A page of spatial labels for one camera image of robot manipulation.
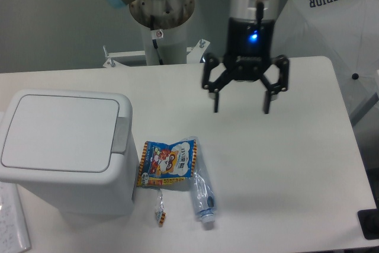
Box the white notebook paper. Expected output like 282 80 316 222
1 182 31 252

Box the blue snack bag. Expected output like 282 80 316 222
137 139 197 187

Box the white umbrella with lettering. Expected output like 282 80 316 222
272 0 378 124

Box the white metal base bracket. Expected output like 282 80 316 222
103 39 211 68

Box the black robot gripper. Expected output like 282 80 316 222
201 18 290 114

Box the black clamp at table edge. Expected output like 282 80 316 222
357 209 378 240

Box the crushed clear plastic bottle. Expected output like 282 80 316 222
182 136 217 230

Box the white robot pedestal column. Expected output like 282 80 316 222
129 0 196 66

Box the small torn wrapper piece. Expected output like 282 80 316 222
155 189 166 227

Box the black cable on pedestal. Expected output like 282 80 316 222
149 15 165 66

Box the white push-lid trash can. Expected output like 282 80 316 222
1 89 139 215

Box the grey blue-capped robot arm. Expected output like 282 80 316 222
107 0 290 113

